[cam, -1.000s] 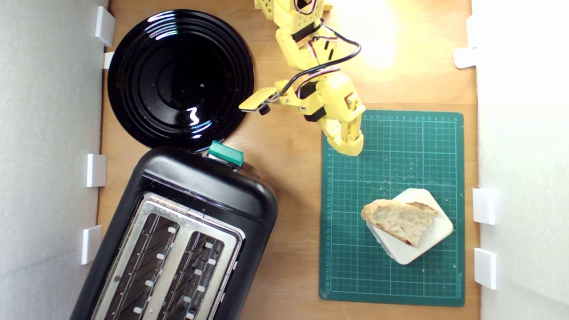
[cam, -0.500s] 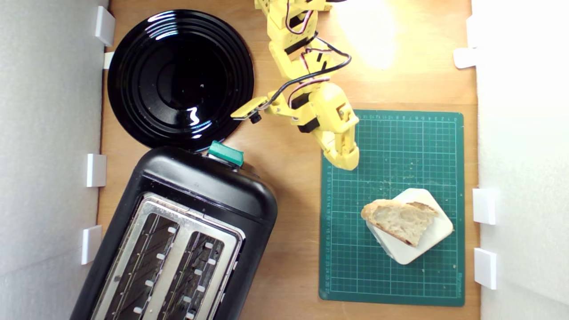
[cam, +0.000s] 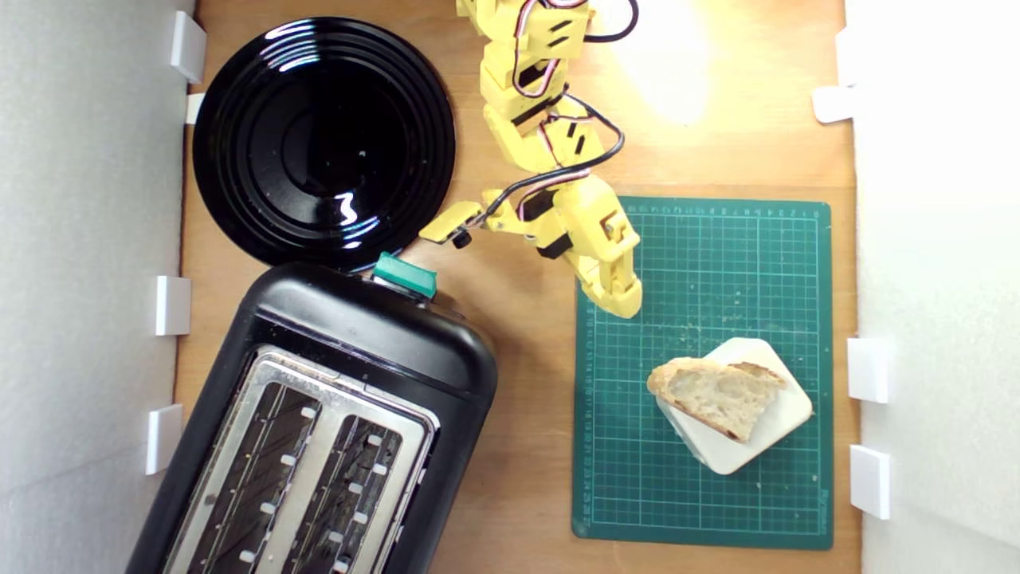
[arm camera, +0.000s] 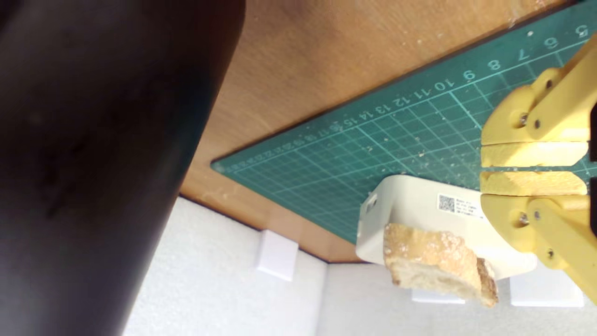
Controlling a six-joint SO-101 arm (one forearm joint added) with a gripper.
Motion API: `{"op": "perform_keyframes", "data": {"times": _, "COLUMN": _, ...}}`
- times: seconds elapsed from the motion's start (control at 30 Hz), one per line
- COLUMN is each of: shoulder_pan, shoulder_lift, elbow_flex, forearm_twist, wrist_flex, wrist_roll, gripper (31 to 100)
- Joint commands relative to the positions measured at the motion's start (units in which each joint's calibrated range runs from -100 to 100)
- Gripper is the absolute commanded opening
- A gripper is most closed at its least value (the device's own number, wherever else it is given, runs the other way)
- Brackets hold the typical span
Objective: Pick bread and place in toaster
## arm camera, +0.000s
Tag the black two-slot toaster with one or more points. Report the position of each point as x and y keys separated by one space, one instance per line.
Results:
x=93 y=140

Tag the white block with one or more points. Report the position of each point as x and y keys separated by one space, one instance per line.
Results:
x=410 y=205

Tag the white wall clip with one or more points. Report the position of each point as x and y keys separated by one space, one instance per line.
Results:
x=277 y=254

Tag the brown bread slice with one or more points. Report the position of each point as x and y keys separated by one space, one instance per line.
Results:
x=429 y=261

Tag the green cutting mat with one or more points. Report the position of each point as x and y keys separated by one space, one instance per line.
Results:
x=373 y=140

